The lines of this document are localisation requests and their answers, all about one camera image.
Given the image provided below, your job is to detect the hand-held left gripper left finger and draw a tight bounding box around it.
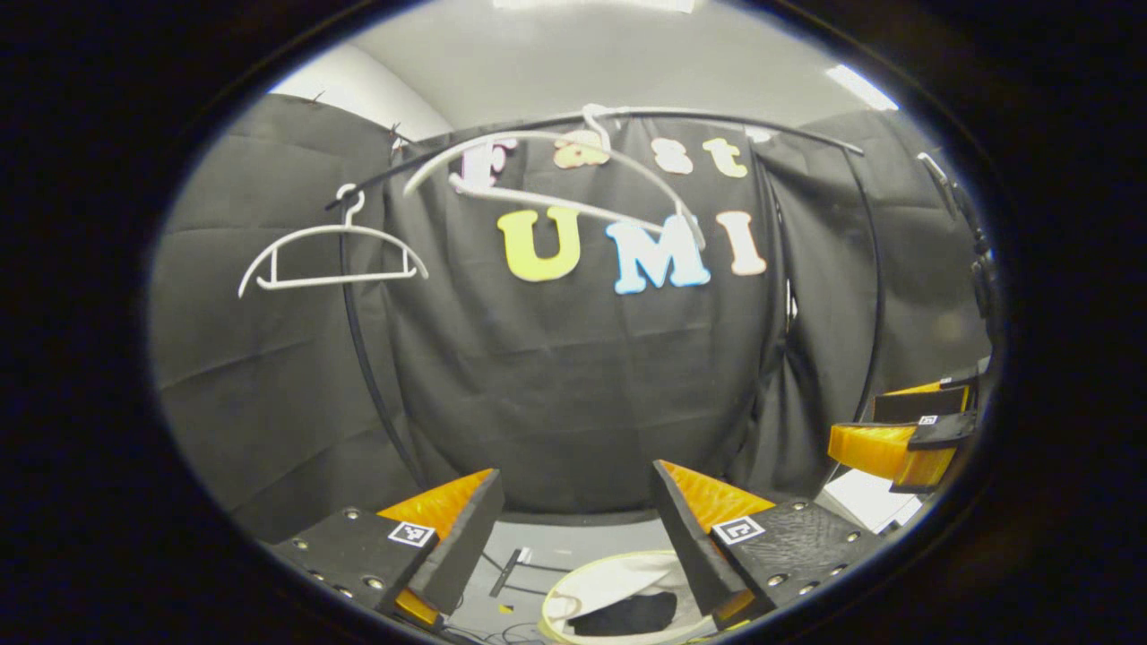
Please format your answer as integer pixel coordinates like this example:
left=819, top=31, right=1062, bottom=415
left=264, top=468, right=507, bottom=632

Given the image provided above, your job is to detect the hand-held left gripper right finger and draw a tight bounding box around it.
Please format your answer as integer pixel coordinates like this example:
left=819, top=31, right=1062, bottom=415
left=650, top=459, right=897, bottom=628

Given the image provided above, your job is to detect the black knit jacket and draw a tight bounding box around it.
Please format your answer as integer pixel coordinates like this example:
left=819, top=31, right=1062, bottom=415
left=567, top=590, right=679, bottom=638

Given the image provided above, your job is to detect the white laundry hamper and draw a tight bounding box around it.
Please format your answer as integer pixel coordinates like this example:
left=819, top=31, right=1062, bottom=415
left=539, top=549, right=718, bottom=645

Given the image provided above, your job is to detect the white plastic hanger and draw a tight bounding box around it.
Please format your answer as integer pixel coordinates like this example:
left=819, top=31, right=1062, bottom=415
left=237, top=182, right=431, bottom=299
left=401, top=103, right=709, bottom=252

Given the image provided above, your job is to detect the black metal clothes rack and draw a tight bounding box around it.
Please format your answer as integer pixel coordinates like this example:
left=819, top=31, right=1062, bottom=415
left=324, top=106, right=890, bottom=492

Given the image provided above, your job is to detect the black stick with white end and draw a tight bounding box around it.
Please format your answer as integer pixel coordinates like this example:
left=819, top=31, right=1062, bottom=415
left=488, top=546, right=533, bottom=599

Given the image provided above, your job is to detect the black backdrop cloth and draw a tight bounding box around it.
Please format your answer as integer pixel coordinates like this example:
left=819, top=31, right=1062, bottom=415
left=148, top=92, right=996, bottom=543

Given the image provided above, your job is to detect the large ceiling light panel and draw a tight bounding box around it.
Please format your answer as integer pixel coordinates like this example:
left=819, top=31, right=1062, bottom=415
left=493, top=0, right=696, bottom=13

